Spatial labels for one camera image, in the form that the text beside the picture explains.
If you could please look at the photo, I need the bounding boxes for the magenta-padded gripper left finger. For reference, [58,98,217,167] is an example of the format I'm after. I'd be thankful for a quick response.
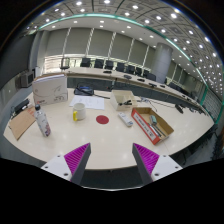
[40,142,92,186]

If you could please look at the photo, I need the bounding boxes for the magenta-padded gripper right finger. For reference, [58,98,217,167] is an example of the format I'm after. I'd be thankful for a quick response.
[131,142,184,186]

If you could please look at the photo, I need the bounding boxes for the clear plastic water bottle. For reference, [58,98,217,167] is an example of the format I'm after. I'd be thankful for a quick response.
[34,104,52,138]

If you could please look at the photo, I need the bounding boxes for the open cardboard box red side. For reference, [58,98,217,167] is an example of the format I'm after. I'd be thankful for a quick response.
[130,106,175,146]

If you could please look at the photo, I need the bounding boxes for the white remote control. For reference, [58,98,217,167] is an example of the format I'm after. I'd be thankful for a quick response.
[117,111,134,128]

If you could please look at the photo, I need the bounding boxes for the flat round red coaster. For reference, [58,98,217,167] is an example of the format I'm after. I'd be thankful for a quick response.
[95,114,110,125]

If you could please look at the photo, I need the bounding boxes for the white printed paper sheet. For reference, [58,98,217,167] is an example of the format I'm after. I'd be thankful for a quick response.
[69,95,106,111]

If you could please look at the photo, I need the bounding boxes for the black tool in organizer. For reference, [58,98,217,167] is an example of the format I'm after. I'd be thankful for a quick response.
[118,99,134,107]

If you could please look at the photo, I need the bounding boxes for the beige desk organizer tray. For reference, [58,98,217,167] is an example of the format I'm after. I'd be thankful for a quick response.
[110,89,138,112]

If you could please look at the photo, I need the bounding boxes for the flat brown cardboard sheet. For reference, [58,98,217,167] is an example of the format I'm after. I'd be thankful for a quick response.
[8,106,37,141]

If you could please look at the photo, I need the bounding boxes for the black desk phone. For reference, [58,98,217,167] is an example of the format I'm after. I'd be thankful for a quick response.
[73,83,95,97]

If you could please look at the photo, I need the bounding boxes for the large white cardboard box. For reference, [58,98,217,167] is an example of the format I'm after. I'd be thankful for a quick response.
[31,73,69,107]

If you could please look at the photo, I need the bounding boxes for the black electronic device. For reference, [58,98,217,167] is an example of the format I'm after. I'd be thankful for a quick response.
[12,98,31,116]

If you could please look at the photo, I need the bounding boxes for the long curved conference desk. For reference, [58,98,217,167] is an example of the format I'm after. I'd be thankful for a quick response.
[44,67,206,111]

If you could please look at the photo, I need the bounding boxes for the grey old monitor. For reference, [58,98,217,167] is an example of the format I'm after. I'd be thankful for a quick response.
[18,70,35,89]

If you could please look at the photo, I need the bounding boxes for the row of black office chairs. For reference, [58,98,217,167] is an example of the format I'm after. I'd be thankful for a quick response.
[59,57,158,83]

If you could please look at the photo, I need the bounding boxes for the ceiling lights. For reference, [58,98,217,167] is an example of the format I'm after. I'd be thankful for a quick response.
[23,0,224,101]

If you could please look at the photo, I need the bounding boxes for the white mug with yellow handle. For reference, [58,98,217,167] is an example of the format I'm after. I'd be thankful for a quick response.
[72,102,87,122]

